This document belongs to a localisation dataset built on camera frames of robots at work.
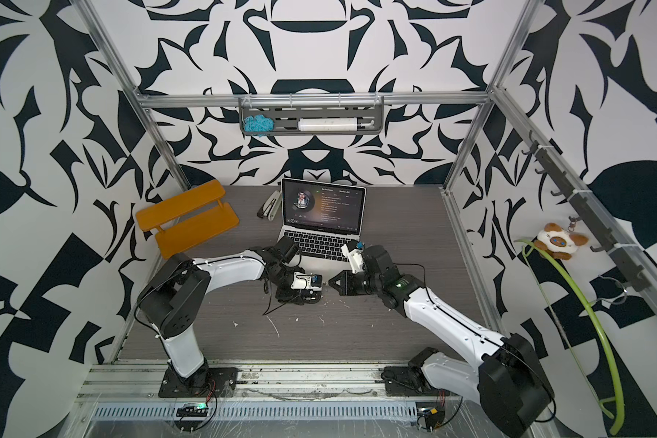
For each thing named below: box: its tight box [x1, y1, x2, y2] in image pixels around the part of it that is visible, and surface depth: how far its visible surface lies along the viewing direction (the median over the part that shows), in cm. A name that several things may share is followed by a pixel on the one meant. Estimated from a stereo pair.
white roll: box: [297, 116, 358, 133], surface depth 91 cm
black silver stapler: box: [256, 189, 282, 222], surface depth 113 cm
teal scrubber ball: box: [243, 114, 275, 138], surface depth 93 cm
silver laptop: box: [278, 177, 366, 282], surface depth 101 cm
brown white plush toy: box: [533, 222, 589, 261], surface depth 61 cm
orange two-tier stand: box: [135, 179, 240, 260], surface depth 105 cm
